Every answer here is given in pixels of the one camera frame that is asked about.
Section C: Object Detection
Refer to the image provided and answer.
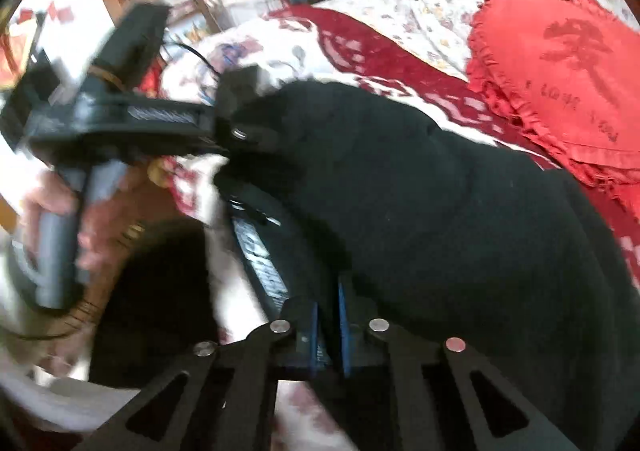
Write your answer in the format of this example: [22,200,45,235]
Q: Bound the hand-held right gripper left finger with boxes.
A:
[75,299,323,451]

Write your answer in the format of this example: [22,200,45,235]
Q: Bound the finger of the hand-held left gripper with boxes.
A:
[214,65,262,118]
[212,108,283,154]

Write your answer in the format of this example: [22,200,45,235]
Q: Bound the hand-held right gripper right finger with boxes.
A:
[337,276,581,451]

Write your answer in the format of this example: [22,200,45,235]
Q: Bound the black pants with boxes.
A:
[210,78,640,451]

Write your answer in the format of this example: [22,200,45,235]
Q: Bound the person's left forearm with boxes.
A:
[0,251,151,432]

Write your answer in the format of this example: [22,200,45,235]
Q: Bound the person's left hand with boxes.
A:
[19,166,168,284]

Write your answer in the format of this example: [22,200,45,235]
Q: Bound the red and white patterned blanket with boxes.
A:
[150,5,640,292]

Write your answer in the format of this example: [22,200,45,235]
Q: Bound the dark cloth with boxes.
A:
[89,220,222,390]

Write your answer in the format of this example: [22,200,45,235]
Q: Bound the red heart-shaped frilled pillow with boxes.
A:
[465,0,640,204]

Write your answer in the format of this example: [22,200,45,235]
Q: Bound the black cable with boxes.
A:
[164,43,222,78]

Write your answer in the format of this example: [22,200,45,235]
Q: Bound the gold bracelet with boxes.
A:
[64,298,101,329]

